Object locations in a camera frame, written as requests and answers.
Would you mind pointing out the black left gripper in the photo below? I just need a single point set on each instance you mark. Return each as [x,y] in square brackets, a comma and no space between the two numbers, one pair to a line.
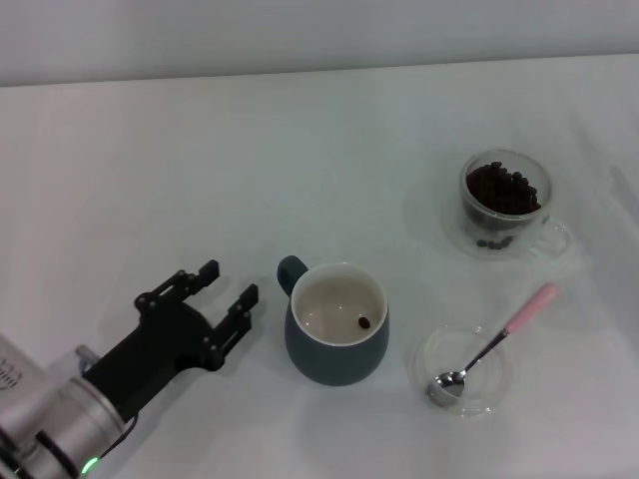
[160,339]

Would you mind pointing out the teal ceramic mug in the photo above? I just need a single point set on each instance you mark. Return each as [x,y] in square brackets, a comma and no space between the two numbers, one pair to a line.
[334,364]

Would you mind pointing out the dark coffee bean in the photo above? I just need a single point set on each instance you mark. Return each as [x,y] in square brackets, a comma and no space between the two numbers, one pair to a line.
[363,323]

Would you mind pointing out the pile of coffee beans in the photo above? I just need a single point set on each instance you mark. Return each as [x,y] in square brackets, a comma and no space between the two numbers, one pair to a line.
[499,194]

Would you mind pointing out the small clear glass dish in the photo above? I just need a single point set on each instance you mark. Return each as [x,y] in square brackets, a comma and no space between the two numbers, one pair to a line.
[494,379]

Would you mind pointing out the clear double-wall glass cup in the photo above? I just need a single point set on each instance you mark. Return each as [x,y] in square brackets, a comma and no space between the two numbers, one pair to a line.
[546,182]

